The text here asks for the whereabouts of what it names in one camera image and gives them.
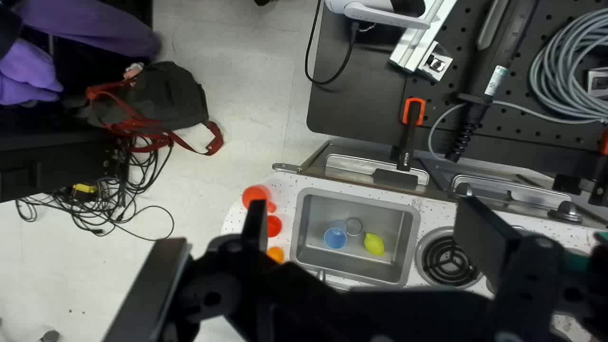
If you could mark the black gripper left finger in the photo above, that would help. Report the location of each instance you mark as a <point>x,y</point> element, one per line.
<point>256,220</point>

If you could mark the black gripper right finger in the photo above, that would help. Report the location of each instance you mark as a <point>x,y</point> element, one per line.
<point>488,239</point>

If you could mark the small orange toy object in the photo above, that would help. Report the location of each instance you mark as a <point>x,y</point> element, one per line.
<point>277,255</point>

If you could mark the black coil stove burner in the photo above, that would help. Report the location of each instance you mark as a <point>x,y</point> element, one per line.
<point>444,260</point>

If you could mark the small red toy ball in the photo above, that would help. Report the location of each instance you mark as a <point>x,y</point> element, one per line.
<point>275,226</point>

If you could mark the orange-red toy cup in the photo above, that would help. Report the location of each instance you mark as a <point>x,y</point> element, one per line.
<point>256,194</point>

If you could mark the wooden toy kitchen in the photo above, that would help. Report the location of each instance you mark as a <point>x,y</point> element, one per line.
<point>425,215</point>

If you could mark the blue toy cup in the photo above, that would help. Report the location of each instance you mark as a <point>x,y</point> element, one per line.
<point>336,237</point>

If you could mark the grey metal sink basin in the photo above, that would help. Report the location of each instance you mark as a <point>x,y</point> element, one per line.
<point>387,218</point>

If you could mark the yellow toy lemon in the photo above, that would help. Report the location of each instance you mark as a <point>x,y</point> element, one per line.
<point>374,243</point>

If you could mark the black perforated work table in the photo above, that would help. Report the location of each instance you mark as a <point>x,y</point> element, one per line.
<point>362,95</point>

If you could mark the small white box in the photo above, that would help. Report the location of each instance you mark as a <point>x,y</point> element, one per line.
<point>600,82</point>

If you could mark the aluminium extrusion piece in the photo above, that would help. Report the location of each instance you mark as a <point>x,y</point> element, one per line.
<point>419,47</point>

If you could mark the black computer tower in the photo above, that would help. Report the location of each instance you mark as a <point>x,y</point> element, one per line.
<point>39,158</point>

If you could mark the white plastic tool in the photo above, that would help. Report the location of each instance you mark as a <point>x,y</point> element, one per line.
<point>368,11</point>

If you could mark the purple cloth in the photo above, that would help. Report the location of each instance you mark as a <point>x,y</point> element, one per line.
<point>83,25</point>

